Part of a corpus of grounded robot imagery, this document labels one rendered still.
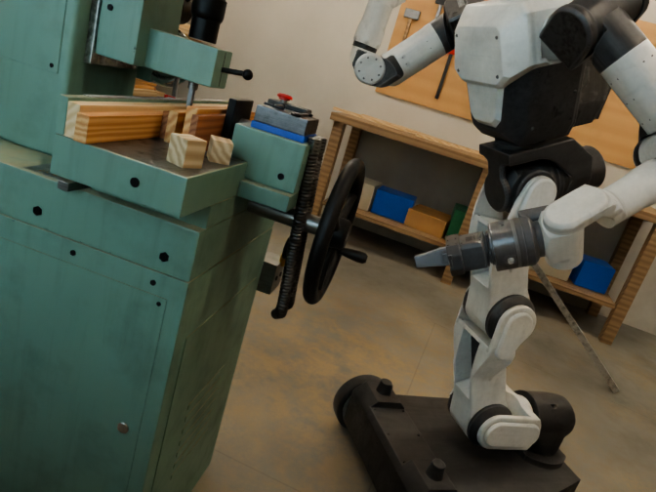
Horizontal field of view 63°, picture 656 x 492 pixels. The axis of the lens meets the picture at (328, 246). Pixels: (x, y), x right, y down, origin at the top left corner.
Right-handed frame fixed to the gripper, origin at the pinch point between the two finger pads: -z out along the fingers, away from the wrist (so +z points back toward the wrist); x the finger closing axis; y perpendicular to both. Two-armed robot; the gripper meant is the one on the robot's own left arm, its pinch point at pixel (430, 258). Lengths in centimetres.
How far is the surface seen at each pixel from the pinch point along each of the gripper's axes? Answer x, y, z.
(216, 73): -2, 42, -31
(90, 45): -7, 52, -50
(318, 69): 332, 81, -78
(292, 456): 39, -62, -55
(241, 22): 339, 133, -132
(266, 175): -6.9, 22.1, -24.5
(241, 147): -6.9, 27.7, -27.7
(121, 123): -22, 35, -39
